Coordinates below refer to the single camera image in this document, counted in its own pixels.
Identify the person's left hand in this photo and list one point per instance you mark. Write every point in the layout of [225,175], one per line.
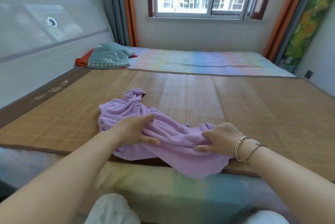
[130,129]

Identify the person's right hand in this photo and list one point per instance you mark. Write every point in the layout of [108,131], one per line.
[225,140]

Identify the purple towel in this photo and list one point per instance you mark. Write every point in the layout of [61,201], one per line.
[178,142]

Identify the person's left forearm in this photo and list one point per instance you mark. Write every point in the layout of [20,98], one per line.
[52,187]

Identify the person's right forearm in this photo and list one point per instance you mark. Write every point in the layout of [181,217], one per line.
[293,187]

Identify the person's white garment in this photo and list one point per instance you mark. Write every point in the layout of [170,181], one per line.
[112,210]

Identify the brown bamboo sleeping mat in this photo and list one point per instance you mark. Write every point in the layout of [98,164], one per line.
[261,114]

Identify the teal quilted pillow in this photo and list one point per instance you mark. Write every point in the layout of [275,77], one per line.
[110,56]

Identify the pastel rainbow bed sheet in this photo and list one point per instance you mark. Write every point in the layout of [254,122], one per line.
[209,61]

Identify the red cloth under pillow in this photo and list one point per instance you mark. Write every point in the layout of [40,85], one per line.
[81,61]

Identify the white glossy headboard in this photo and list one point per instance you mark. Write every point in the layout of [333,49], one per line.
[39,61]

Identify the grey orange curtain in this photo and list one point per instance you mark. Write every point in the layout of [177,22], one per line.
[288,14]
[120,6]

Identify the round silver headboard emblem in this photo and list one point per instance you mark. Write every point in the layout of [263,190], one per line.
[51,22]

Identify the green yellow painted board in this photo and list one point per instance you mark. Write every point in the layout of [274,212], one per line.
[306,30]

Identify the dark wall socket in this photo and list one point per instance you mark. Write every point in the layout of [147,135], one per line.
[308,74]

